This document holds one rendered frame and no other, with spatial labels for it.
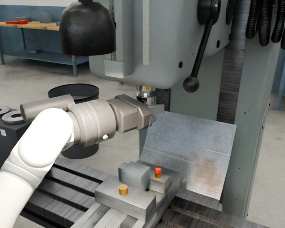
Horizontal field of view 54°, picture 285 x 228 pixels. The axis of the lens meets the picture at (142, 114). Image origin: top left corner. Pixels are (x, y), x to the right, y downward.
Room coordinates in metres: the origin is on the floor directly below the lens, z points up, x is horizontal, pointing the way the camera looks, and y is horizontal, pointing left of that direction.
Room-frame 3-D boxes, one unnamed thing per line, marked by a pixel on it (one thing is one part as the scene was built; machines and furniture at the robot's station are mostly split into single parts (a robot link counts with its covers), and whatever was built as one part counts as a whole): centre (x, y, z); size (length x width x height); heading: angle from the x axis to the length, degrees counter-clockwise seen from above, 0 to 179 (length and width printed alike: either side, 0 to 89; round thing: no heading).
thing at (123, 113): (0.55, 0.06, 1.23); 0.13 x 0.12 x 0.10; 37
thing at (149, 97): (0.60, -0.01, 1.26); 0.05 x 0.05 x 0.01
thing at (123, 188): (0.56, 0.05, 1.03); 0.02 x 0.02 x 0.02
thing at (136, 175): (0.62, 0.02, 1.02); 0.06 x 0.05 x 0.06; 62
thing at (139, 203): (0.57, 0.04, 1.00); 0.15 x 0.06 x 0.04; 62
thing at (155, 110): (0.58, -0.03, 1.23); 0.06 x 0.02 x 0.03; 127
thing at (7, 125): (0.86, 0.46, 1.01); 0.22 x 0.12 x 0.20; 64
